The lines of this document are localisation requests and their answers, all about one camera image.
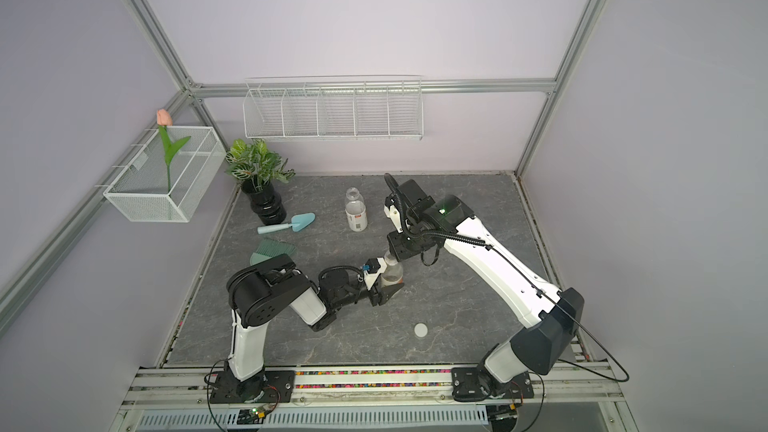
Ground green artificial leafy plant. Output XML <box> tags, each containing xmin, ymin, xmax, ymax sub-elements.
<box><xmin>225</xmin><ymin>138</ymin><xmax>296</xmax><ymax>191</ymax></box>

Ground white wire basket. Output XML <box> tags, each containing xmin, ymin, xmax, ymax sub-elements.
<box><xmin>103</xmin><ymin>126</ymin><xmax>225</xmax><ymax>223</ymax></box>

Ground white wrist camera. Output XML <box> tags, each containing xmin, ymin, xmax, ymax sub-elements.
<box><xmin>362</xmin><ymin>257</ymin><xmax>387</xmax><ymax>291</ymax></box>
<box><xmin>384</xmin><ymin>205</ymin><xmax>402</xmax><ymax>233</ymax></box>

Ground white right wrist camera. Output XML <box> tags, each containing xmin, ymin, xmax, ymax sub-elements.
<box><xmin>384</xmin><ymin>205</ymin><xmax>402</xmax><ymax>233</ymax></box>

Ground white wire wall shelf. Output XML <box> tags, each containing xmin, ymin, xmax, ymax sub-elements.
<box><xmin>243</xmin><ymin>75</ymin><xmax>424</xmax><ymax>141</ymax></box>

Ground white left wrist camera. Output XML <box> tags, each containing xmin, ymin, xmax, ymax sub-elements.
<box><xmin>362</xmin><ymin>257</ymin><xmax>387</xmax><ymax>291</ymax></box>

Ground clear bottle yellow white label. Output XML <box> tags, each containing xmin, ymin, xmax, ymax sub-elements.
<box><xmin>345</xmin><ymin>187</ymin><xmax>368</xmax><ymax>232</ymax></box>

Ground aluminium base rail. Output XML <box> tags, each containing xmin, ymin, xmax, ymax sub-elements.
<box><xmin>122</xmin><ymin>363</ymin><xmax>625</xmax><ymax>409</ymax></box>

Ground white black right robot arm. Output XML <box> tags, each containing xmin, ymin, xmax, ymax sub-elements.
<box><xmin>384</xmin><ymin>173</ymin><xmax>584</xmax><ymax>400</ymax></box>

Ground clear bottle red cream label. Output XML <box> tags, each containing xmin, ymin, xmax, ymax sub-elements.
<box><xmin>380</xmin><ymin>252</ymin><xmax>404</xmax><ymax>287</ymax></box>

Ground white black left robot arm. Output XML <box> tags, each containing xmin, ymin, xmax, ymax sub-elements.
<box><xmin>226</xmin><ymin>253</ymin><xmax>404</xmax><ymax>384</ymax></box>

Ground light blue plastic trowel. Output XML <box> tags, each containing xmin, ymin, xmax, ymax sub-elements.
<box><xmin>257</xmin><ymin>213</ymin><xmax>316</xmax><ymax>235</ymax></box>

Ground black glossy plant vase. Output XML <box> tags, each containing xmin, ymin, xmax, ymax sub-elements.
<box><xmin>240</xmin><ymin>180</ymin><xmax>287</xmax><ymax>225</ymax></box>

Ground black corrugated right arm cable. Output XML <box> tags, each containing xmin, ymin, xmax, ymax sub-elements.
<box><xmin>383</xmin><ymin>173</ymin><xmax>571</xmax><ymax>313</ymax></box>

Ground green hand brush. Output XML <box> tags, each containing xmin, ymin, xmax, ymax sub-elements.
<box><xmin>255</xmin><ymin>238</ymin><xmax>297</xmax><ymax>258</ymax></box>

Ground grey slotted cable duct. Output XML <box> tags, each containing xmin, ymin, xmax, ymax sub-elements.
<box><xmin>135</xmin><ymin>405</ymin><xmax>490</xmax><ymax>431</ymax></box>

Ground aluminium frame profiles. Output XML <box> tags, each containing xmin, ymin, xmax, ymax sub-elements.
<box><xmin>1</xmin><ymin>0</ymin><xmax>606</xmax><ymax>333</ymax></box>

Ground pink artificial tulip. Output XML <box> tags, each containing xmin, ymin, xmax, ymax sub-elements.
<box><xmin>156</xmin><ymin>109</ymin><xmax>191</xmax><ymax>193</ymax></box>

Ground white bottle cap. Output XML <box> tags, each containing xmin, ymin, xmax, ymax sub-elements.
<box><xmin>414</xmin><ymin>323</ymin><xmax>428</xmax><ymax>338</ymax></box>

